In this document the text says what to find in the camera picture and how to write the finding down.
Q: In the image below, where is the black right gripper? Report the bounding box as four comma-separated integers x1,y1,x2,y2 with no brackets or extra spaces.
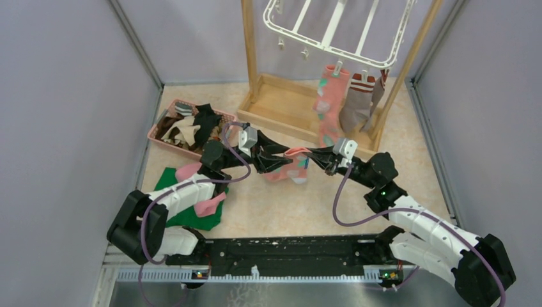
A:
304,144,376,189

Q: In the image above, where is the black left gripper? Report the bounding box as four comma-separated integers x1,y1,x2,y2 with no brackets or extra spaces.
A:
219,129,292,173

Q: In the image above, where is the pink sock with green pattern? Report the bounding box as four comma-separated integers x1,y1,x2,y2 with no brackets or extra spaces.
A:
313,65,350,147

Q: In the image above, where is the grey sock with red stripes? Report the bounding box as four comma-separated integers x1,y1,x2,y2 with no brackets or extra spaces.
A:
360,69,389,131

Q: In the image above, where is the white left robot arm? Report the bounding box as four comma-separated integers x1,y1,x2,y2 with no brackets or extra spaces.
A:
106,127,292,265

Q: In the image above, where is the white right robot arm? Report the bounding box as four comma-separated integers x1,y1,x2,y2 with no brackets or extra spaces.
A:
306,147,516,306

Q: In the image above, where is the wooden hanger stand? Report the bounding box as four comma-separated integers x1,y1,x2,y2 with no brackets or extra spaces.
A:
237,1,442,159

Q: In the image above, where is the pile of socks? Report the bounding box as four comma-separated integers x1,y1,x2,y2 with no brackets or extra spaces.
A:
154,101,225,154

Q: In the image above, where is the white clip drying hanger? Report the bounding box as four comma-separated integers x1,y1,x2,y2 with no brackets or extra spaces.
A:
262,1,416,69

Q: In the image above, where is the black sock in basket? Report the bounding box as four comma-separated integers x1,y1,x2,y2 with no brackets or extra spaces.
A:
194,104,222,147

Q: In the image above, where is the pink folded cloth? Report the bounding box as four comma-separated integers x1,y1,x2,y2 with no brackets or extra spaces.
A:
175,162,228,218

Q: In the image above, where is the pink plastic basket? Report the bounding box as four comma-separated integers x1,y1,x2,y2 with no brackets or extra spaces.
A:
147,98,238,161

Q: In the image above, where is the green folded cloth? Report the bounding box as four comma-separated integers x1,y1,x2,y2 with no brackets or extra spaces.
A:
155,163,229,231

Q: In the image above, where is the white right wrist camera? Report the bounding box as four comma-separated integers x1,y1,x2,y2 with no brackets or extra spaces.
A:
332,138,358,160

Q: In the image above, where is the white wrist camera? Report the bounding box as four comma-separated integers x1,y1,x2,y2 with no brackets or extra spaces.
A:
238,126,258,157
332,138,358,160

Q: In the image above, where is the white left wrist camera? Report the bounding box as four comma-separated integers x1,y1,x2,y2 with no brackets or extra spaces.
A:
238,126,258,157

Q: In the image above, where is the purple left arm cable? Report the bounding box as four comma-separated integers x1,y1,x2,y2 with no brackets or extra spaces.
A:
137,122,252,307

